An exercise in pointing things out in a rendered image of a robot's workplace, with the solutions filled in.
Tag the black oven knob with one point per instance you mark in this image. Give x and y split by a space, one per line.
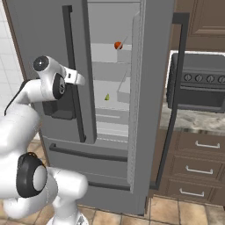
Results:
187 77
199 78
210 78
221 79

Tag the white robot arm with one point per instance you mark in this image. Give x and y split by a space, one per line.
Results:
17 129

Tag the red tomato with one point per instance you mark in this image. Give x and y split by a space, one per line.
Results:
118 45

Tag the yellow-green lemon wedge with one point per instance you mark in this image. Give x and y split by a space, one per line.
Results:
107 97

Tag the grey fridge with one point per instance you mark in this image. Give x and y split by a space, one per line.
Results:
108 26

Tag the grey fridge door with dispenser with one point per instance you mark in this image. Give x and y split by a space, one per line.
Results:
38 32

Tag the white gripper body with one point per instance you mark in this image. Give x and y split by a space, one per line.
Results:
79 79

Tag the black toaster oven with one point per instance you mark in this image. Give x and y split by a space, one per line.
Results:
202 96

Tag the brown wall cupboard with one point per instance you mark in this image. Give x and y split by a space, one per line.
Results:
205 20

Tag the grey fridge drawer front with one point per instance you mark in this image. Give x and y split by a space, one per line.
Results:
108 199
88 167

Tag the grey fridge door with bins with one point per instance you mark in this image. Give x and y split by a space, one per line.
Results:
155 88

